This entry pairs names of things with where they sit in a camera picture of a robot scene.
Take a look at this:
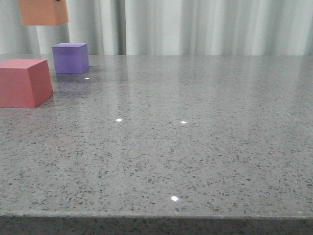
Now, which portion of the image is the red foam cube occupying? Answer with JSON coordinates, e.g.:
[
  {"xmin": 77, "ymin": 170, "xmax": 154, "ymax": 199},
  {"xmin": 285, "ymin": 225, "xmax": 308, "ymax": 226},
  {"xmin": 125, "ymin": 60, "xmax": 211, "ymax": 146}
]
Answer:
[{"xmin": 0, "ymin": 59, "xmax": 53, "ymax": 108}]

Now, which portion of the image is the pale green curtain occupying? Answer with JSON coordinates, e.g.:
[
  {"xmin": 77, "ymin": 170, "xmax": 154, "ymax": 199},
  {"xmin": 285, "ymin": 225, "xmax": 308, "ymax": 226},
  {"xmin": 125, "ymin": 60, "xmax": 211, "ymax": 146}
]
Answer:
[{"xmin": 0, "ymin": 0, "xmax": 313, "ymax": 55}]

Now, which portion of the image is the purple foam cube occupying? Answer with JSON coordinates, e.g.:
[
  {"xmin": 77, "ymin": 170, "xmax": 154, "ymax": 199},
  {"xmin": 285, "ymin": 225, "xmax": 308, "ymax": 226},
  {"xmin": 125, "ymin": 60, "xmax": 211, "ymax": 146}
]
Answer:
[{"xmin": 52, "ymin": 43, "xmax": 89, "ymax": 74}]

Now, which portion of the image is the orange foam cube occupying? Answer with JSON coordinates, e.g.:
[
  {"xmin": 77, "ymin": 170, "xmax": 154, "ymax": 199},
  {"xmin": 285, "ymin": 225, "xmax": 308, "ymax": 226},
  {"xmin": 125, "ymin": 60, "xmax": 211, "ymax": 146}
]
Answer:
[{"xmin": 18, "ymin": 0, "xmax": 68, "ymax": 26}]

